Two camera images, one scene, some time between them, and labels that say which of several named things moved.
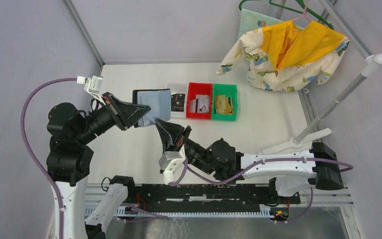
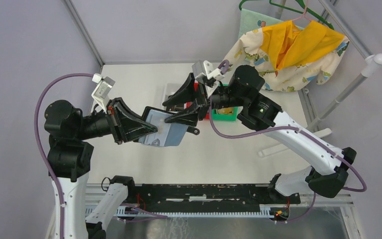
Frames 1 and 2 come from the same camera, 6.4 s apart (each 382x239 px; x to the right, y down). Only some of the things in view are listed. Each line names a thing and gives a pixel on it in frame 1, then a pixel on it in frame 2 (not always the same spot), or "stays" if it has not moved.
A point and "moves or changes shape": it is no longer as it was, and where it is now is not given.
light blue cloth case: [159, 101] moves or changes shape
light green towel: [249, 20] stays
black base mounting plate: [241, 193] stays
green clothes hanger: [306, 10] stays
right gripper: [175, 130] to [189, 116]
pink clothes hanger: [304, 14] stays
